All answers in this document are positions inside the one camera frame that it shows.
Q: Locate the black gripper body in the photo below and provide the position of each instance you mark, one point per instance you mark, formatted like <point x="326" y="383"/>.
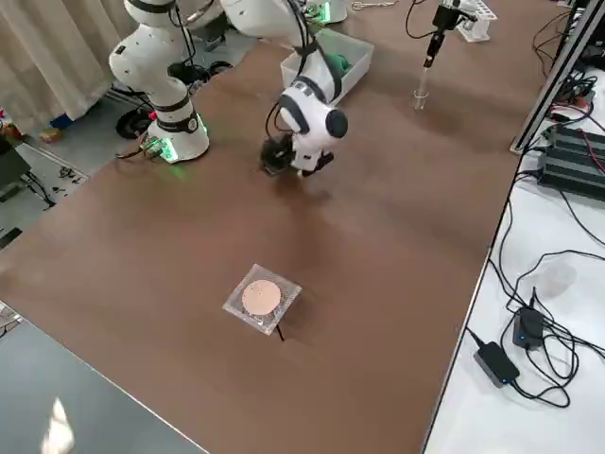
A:
<point x="279" y="151"/>
<point x="446" y="19"/>

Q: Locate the glass test tube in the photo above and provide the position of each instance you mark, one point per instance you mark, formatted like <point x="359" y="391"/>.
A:
<point x="422" y="85"/>

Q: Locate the green cloth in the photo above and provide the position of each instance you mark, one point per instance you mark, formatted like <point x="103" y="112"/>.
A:
<point x="341" y="64"/>

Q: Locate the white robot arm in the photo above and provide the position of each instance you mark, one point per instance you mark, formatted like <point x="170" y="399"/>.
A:
<point x="142" y="66"/>

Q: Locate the white test tube rack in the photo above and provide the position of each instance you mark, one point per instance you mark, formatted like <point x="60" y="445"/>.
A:
<point x="477" y="28"/>

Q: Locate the translucent plastic storage box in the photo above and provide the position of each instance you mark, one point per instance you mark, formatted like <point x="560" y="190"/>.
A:
<point x="361" y="66"/>

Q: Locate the small black hub box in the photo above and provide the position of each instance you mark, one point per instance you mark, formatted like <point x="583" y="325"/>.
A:
<point x="528" y="326"/>

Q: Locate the silver crucible tongs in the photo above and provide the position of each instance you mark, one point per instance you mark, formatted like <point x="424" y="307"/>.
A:
<point x="373" y="5"/>

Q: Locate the black caster wheel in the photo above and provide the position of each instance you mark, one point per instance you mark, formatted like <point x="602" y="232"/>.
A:
<point x="127" y="125"/>

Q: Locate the black finned power unit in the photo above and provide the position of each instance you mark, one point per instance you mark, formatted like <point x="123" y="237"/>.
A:
<point x="572" y="165"/>

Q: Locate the black tripod stand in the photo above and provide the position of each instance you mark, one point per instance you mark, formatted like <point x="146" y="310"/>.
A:
<point x="280" y="335"/>

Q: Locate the beige curtain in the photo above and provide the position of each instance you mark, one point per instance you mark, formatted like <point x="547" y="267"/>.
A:
<point x="47" y="57"/>

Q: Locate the clear plastic cup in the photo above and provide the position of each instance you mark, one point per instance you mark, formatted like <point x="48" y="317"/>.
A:
<point x="558" y="281"/>

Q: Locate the black equipment case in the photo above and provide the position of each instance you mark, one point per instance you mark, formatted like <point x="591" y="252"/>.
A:
<point x="12" y="165"/>

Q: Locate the black power adapter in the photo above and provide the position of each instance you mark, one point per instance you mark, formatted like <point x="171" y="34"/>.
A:
<point x="496" y="364"/>

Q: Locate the grey side table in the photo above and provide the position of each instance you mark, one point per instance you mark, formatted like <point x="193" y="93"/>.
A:
<point x="57" y="378"/>

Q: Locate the white side desk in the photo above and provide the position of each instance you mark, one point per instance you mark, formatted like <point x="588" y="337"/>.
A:
<point x="472" y="425"/>

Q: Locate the aluminium frame post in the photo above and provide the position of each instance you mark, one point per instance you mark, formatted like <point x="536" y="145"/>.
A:
<point x="543" y="99"/>

